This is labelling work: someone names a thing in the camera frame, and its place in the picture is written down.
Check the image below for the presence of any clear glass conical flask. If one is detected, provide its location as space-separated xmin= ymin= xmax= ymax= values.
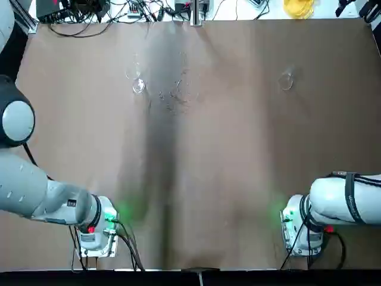
xmin=277 ymin=64 xmax=296 ymax=92

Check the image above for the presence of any clear glass beaker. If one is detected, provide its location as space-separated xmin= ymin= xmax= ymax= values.
xmin=124 ymin=53 xmax=148 ymax=95

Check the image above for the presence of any yellow bag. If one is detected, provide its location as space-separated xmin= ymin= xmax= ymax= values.
xmin=282 ymin=0 xmax=316 ymax=20

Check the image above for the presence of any silver device with red parts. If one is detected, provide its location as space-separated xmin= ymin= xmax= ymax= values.
xmin=174 ymin=0 xmax=192 ymax=13

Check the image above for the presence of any black computer box red logo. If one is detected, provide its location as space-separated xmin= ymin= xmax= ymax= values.
xmin=36 ymin=0 xmax=102 ymax=23

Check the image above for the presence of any aluminium post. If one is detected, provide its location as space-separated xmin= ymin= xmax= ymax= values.
xmin=190 ymin=0 xmax=205 ymax=27

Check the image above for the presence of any black right arm base cable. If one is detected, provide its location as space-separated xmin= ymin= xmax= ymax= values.
xmin=279 ymin=228 xmax=348 ymax=271

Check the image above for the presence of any black arm base cable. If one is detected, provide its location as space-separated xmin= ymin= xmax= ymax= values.
xmin=279 ymin=228 xmax=348 ymax=271
xmin=111 ymin=219 xmax=146 ymax=272

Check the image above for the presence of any looped black cable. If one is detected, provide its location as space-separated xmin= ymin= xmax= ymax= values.
xmin=49 ymin=21 xmax=111 ymax=38

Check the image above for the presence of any aluminium frame rail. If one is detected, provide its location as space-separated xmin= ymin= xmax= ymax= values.
xmin=18 ymin=5 xmax=38 ymax=33

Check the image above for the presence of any black left arm base cable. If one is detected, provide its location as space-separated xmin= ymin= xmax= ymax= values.
xmin=111 ymin=219 xmax=146 ymax=272

